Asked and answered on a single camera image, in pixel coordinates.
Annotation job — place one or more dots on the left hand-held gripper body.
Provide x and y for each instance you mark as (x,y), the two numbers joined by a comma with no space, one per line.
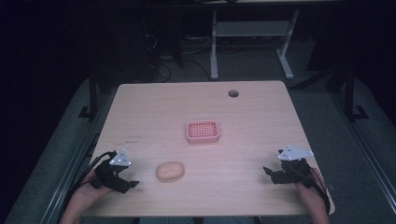
(107,174)

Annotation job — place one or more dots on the person's right hand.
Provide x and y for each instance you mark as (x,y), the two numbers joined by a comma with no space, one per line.
(308,194)

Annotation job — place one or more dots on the white metal desk frame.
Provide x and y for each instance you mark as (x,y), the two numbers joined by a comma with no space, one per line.
(252,28)

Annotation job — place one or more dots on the black metal stand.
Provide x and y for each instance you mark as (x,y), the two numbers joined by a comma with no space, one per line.
(92,99)
(350,99)

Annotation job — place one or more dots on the person's left hand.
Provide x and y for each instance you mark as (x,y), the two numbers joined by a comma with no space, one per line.
(90,191)

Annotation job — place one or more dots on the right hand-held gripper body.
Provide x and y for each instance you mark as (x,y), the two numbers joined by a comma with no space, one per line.
(295,168)

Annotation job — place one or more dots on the pink soap dish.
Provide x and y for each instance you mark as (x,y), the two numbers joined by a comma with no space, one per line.
(203,132)

